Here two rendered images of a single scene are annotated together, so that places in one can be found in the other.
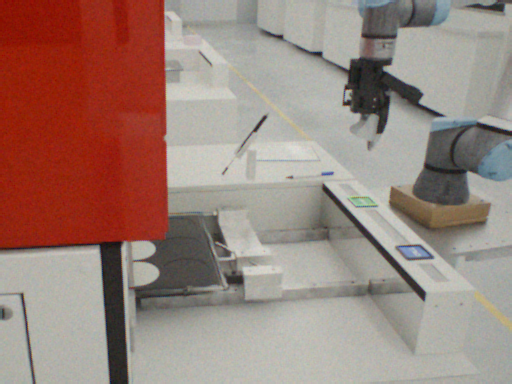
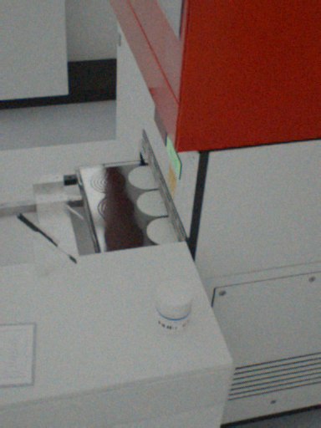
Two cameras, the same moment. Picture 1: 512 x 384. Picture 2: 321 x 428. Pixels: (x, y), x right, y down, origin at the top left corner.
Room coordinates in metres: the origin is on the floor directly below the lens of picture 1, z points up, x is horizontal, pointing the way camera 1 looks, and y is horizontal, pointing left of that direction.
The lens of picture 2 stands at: (2.44, -0.13, 2.05)
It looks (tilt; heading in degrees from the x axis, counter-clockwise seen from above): 42 degrees down; 169
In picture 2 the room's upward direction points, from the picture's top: 5 degrees clockwise
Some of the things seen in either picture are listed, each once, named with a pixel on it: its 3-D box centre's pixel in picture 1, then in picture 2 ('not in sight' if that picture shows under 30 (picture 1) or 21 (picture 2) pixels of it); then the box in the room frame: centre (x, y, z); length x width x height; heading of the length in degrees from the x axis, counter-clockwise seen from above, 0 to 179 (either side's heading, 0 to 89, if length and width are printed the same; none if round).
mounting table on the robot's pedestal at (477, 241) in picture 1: (439, 232); not in sight; (1.52, -0.77, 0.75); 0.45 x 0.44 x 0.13; 105
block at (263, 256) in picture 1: (252, 257); (52, 201); (1.12, -0.16, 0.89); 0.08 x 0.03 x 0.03; 96
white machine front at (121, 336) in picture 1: (120, 241); (150, 122); (0.95, 0.12, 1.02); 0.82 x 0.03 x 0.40; 6
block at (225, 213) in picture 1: (232, 212); not in sight; (1.36, -0.13, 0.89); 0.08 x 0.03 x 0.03; 96
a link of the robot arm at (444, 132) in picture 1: (452, 140); not in sight; (1.51, -0.75, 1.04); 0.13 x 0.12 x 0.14; 20
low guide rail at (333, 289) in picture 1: (255, 294); (52, 203); (1.06, -0.16, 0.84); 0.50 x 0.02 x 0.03; 96
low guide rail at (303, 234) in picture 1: (231, 238); not in sight; (1.33, -0.13, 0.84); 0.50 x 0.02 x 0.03; 96
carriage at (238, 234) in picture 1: (245, 252); (56, 230); (1.19, -0.15, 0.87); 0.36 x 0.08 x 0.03; 6
